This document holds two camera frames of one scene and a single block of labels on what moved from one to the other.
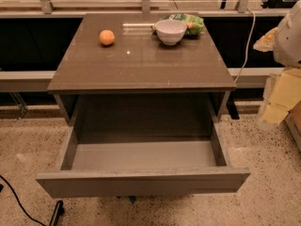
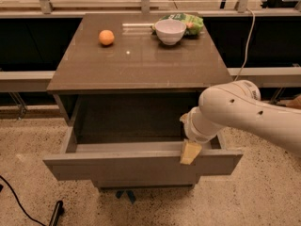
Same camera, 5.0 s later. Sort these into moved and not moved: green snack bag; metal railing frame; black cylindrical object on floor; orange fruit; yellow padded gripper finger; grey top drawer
Moved: yellow padded gripper finger; grey top drawer
Not moved: green snack bag; black cylindrical object on floor; metal railing frame; orange fruit
